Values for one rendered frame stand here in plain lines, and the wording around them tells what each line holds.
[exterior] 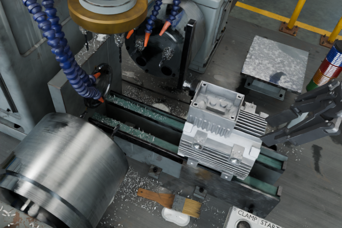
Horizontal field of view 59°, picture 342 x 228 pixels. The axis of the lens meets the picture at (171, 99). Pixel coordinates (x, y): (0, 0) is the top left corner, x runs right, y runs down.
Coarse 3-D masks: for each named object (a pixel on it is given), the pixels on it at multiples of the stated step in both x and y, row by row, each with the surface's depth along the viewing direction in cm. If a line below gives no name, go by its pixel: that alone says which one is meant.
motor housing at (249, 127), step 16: (240, 112) 81; (192, 128) 80; (240, 128) 78; (256, 128) 78; (208, 144) 78; (224, 144) 79; (240, 144) 78; (256, 144) 77; (208, 160) 82; (224, 160) 79; (240, 176) 82
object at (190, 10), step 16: (160, 16) 96; (176, 16) 98; (192, 16) 102; (128, 32) 103; (144, 32) 100; (176, 32) 95; (128, 48) 107; (144, 48) 105; (160, 48) 102; (176, 48) 99; (192, 48) 101; (144, 64) 109; (160, 64) 96; (176, 64) 104
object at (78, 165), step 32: (64, 128) 65; (96, 128) 67; (32, 160) 60; (64, 160) 61; (96, 160) 64; (0, 192) 62; (32, 192) 57; (64, 192) 58; (96, 192) 63; (64, 224) 59; (96, 224) 66
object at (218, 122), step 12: (204, 84) 81; (204, 96) 82; (228, 96) 82; (240, 96) 79; (192, 108) 76; (204, 108) 79; (216, 108) 78; (228, 108) 80; (240, 108) 77; (192, 120) 79; (204, 120) 77; (216, 120) 75; (228, 120) 74; (216, 132) 78; (228, 132) 77
